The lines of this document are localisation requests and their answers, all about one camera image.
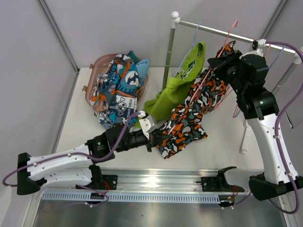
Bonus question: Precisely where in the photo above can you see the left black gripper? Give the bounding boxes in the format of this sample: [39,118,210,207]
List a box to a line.
[116,129,170,153]

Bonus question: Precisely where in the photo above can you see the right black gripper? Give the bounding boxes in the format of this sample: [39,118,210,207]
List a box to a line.
[209,50,247,96]

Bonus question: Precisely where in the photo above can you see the orange grey camouflage shorts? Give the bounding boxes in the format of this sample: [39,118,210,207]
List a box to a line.
[155,40,237,160]

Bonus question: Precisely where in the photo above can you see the light blue hanger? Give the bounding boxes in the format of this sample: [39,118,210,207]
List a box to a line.
[175,23,203,77]
[269,45,285,70]

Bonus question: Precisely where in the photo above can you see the lime green shorts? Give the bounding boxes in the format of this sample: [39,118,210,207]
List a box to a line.
[143,42,206,121]

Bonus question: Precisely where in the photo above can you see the orange blue patterned shorts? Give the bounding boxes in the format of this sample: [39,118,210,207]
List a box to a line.
[90,54,140,130]

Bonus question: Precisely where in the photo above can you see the light blue shorts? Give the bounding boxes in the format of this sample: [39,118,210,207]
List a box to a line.
[136,59,150,87]

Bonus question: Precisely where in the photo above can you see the teal green shorts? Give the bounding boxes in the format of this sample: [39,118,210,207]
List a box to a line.
[127,51,142,65]

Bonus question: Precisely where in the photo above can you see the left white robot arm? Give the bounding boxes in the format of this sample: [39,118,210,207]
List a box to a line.
[17,123,166,195]

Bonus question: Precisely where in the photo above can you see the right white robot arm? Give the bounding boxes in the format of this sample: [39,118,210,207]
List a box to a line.
[207,51,303,201]

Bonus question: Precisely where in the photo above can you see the metal clothes rack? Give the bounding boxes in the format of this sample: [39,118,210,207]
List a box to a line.
[161,10,303,154]

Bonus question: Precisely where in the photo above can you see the pink translucent plastic basin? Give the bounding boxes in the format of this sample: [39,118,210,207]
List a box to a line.
[82,53,149,109]

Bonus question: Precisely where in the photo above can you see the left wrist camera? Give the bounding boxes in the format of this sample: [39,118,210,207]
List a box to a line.
[138,111,157,139]

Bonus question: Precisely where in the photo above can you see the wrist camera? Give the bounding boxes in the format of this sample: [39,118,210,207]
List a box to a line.
[138,111,157,139]
[239,39,266,60]

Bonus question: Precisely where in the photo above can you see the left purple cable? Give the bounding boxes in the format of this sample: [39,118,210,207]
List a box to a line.
[2,110,143,187]

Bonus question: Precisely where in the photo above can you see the purple cable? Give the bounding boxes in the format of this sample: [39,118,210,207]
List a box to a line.
[2,110,143,187]
[265,41,303,215]

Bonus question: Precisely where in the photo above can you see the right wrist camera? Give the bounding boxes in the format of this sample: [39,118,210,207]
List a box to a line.
[239,39,266,60]

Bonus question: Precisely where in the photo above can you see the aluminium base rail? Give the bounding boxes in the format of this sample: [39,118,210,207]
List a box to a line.
[32,167,266,192]

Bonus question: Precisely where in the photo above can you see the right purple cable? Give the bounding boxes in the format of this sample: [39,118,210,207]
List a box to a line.
[265,41,303,215]

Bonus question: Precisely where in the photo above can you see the slotted cable duct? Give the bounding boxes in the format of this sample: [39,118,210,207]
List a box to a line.
[42,191,221,204]

